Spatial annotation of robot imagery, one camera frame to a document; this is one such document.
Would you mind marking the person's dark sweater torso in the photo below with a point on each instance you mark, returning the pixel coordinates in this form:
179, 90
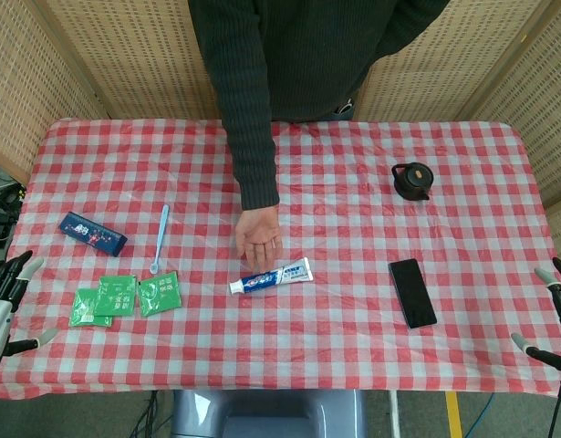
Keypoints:
325, 55

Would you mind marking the green sachet with white emblem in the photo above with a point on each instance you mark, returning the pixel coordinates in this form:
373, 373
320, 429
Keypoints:
160, 294

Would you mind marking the light blue toothbrush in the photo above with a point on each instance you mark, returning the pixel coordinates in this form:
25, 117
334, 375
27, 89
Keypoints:
162, 232

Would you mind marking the small black teapot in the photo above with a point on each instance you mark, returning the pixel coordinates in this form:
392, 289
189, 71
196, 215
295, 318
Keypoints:
413, 182

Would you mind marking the dark blue printed box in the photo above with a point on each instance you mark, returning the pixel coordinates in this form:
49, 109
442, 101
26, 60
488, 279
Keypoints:
93, 233

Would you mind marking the black smartphone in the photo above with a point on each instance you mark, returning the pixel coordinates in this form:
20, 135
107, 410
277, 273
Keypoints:
412, 293

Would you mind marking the blue and white toothpaste tube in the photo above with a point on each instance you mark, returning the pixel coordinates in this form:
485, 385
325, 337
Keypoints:
271, 278

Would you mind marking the white table leg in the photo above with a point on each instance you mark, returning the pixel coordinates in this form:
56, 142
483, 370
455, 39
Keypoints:
394, 415

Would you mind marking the person's bare hand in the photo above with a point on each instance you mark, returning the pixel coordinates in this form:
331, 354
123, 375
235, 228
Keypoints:
259, 232

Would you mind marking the green sachet with white text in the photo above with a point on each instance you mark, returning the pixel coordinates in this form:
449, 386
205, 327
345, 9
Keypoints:
116, 296

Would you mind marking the green sachet with barcode label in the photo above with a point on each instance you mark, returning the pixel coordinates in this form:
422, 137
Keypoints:
81, 312

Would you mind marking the red white checkered tablecloth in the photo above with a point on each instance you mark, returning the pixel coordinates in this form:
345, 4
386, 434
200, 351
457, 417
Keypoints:
335, 347

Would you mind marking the woven bamboo screen panel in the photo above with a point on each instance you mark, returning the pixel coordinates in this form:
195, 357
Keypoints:
444, 68
29, 82
138, 55
535, 100

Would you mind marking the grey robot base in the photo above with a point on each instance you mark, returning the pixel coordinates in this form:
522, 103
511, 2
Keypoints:
271, 415

